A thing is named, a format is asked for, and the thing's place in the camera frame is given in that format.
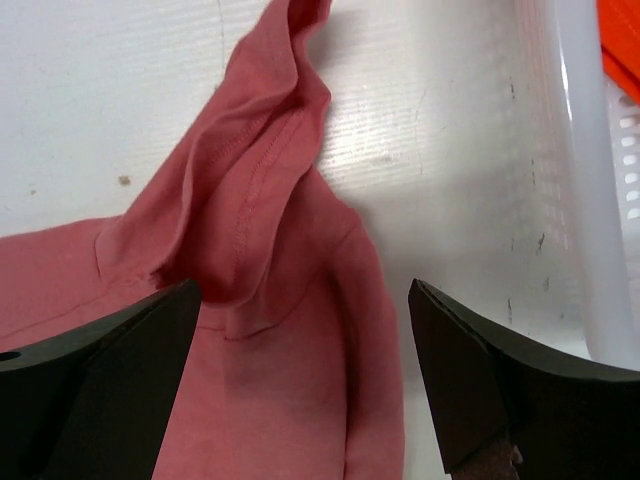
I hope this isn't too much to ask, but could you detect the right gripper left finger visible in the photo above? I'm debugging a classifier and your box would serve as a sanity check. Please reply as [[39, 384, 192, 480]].
[[1, 280, 201, 480]]

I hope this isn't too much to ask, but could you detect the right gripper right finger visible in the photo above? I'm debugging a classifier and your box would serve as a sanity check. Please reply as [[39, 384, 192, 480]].
[[408, 280, 639, 479]]

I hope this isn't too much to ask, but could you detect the dusty red t-shirt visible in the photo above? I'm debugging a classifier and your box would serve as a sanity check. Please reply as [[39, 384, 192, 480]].
[[1, 1, 405, 479]]

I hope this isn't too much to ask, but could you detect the white plastic basket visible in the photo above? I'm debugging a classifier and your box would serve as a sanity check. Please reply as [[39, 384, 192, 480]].
[[515, 1, 639, 369]]

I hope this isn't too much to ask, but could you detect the orange t-shirt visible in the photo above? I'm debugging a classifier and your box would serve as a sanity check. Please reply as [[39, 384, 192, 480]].
[[597, 0, 640, 104]]

